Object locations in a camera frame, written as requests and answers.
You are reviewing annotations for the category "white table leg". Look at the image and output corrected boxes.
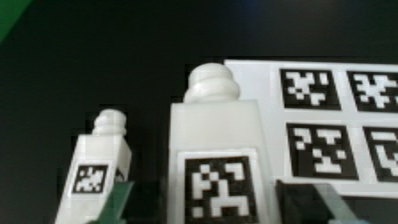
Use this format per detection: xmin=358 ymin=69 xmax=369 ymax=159
xmin=166 ymin=63 xmax=280 ymax=224
xmin=55 ymin=109 xmax=131 ymax=224

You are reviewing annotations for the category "white AprilTag base sheet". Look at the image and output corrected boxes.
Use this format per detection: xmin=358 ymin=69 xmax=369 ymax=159
xmin=225 ymin=60 xmax=398 ymax=198

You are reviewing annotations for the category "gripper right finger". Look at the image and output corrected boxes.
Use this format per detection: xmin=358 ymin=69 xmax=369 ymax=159
xmin=275 ymin=181 xmax=358 ymax=224

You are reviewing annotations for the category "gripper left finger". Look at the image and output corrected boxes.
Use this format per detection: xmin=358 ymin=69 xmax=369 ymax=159
xmin=85 ymin=182 xmax=133 ymax=224

